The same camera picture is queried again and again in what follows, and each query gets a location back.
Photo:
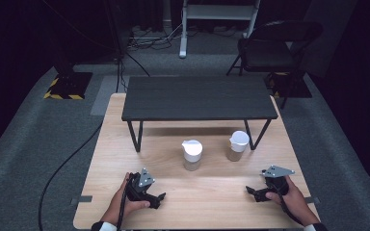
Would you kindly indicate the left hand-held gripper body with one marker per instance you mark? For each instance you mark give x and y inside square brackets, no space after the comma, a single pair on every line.
[138,191]

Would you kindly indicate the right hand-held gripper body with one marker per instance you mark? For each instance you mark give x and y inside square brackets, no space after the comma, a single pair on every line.
[274,183]

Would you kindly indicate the white-lidded jar with tan tab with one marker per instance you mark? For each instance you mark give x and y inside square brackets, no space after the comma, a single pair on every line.
[238,144]

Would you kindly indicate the white-lidded glass jar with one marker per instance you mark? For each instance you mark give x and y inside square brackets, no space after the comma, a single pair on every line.
[192,154]

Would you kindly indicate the black shelf riser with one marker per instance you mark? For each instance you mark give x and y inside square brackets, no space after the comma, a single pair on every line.
[199,97]

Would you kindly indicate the person's left hand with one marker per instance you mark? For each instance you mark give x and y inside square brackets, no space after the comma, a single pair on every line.
[122,205]

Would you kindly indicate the person's right hand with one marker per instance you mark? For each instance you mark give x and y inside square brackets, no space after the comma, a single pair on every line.
[294,199]

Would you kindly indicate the grey tape strip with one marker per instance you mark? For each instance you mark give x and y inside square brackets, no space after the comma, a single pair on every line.
[82,199]
[313,200]

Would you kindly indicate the black stand base striped edge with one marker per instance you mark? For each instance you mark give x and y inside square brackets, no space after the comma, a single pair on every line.
[69,85]
[297,86]

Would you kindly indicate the black folding chair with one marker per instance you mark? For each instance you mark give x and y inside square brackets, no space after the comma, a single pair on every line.
[269,53]

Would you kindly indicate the white metal stand frame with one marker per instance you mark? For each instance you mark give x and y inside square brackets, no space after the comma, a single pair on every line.
[218,12]

